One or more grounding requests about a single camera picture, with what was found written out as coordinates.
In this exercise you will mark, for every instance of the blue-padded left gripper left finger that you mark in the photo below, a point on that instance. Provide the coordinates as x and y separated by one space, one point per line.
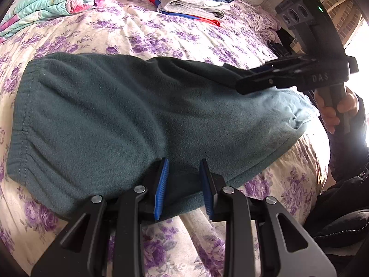
81 248

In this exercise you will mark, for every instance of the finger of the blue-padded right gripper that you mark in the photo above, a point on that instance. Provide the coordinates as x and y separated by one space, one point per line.
294 64
264 80

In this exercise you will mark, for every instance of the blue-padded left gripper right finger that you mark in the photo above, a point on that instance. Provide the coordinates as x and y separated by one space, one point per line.
262 237

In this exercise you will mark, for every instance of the teal fleece pants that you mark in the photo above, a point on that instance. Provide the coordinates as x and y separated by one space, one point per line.
87 124

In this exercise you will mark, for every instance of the person's right forearm dark sleeve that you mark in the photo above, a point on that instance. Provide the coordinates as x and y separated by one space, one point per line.
339 221

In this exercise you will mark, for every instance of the person's right hand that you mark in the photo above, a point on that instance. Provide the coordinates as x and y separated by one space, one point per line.
348 105

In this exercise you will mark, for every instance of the dark navy garment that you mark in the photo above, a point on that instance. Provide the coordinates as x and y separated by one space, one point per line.
282 48

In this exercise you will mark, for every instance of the beige striped curtain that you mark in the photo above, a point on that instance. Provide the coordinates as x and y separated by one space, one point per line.
346 18

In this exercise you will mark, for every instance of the folded grey garment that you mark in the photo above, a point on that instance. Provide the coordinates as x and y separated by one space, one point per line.
203 8

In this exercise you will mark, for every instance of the folded red blue garment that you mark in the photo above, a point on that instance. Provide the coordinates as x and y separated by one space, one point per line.
189 16

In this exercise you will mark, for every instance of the purple floral bedspread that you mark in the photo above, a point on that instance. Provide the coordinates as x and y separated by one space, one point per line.
186 245

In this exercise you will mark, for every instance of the folded floral turquoise quilt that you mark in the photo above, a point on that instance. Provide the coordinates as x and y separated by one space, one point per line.
24 13

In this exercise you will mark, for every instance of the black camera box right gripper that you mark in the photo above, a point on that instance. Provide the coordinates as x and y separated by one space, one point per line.
312 27

